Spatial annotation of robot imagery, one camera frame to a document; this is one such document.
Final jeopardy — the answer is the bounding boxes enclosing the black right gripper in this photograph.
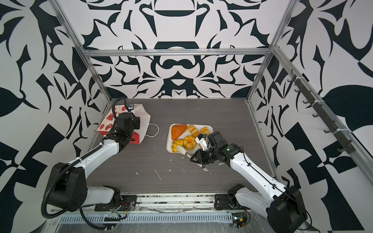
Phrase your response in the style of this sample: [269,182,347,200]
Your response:
[190,148,220,164]

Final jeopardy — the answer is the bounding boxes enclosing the red white paper bag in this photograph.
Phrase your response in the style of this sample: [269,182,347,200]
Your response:
[98,104,151,144]

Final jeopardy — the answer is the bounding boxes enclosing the glazed fake pastry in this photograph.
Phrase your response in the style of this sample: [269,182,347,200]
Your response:
[200,127,211,135]

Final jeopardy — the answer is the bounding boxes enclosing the yellow fake bread roll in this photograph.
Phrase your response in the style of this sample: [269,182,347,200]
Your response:
[183,135,197,150]

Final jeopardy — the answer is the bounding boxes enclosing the ridged orange fake bread loaf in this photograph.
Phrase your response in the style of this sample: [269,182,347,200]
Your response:
[187,125,200,138]

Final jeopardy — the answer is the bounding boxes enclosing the white-tipped steel tongs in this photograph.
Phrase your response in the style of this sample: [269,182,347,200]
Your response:
[177,146,208,171]

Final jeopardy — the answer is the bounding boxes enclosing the yellow fake bread piece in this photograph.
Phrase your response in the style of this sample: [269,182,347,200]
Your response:
[172,139,184,153]

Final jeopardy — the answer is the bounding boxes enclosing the orange fake croissant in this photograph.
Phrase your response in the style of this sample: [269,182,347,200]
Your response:
[171,124,188,141]

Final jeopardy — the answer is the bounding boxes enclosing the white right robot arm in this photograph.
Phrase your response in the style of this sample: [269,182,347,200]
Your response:
[190,131,309,233]

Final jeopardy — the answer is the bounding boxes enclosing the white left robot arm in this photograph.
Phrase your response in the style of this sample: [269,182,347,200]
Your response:
[41,112,140,219]

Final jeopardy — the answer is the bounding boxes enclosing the white plastic tray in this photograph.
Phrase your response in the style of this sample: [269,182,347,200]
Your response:
[166,123,214,153]

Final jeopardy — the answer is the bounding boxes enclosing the small electronics board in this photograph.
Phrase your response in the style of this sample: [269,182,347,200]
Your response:
[232,211,251,228]

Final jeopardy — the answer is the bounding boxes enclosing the black hook rack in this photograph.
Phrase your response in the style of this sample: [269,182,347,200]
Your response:
[289,70,356,154]

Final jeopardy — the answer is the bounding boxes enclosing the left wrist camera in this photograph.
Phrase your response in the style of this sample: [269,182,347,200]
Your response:
[126,103,135,112]

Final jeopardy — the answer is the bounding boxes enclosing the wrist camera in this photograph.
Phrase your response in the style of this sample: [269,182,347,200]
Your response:
[196,136,208,150]
[126,103,135,112]

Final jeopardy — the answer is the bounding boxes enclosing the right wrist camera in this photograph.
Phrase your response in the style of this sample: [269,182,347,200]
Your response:
[196,136,208,150]

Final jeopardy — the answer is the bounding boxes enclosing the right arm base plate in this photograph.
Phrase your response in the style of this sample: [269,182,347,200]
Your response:
[214,194,252,210]

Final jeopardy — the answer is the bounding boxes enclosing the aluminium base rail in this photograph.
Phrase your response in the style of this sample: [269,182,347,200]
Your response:
[52,191,298,215]

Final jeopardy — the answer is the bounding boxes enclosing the white slotted cable duct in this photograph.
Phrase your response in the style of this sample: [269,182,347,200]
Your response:
[59,212,233,224]

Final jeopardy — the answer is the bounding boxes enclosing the black corrugated cable hose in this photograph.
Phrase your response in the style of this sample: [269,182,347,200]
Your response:
[40,158,123,231]

